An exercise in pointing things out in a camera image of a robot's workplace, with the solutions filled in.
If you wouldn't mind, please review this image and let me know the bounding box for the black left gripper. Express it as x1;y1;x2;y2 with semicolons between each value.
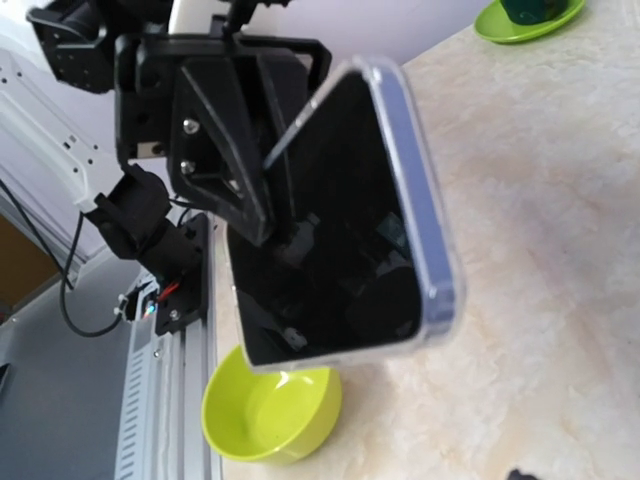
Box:
114;33;331;246

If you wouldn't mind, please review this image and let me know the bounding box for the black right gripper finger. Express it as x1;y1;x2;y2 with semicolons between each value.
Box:
507;469;539;480

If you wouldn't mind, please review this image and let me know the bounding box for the clear phone case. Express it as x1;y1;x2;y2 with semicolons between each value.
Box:
214;55;470;374

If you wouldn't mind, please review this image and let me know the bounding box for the blue smartphone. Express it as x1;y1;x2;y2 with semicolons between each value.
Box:
224;62;459;366

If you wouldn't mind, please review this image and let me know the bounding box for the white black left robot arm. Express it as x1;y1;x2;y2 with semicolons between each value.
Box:
1;1;332;280

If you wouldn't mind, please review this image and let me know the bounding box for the green bowl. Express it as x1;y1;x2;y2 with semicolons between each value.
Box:
201;346;343;465

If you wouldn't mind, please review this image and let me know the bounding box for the green saucer plate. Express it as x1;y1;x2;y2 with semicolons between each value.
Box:
473;0;586;44

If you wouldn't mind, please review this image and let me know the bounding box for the dark green mug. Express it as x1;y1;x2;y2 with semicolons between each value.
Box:
500;0;568;25

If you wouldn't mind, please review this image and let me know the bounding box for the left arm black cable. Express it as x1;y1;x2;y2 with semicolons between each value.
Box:
0;179;126;339

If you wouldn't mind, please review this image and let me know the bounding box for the front aluminium rail base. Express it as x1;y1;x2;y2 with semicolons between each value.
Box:
114;279;224;480

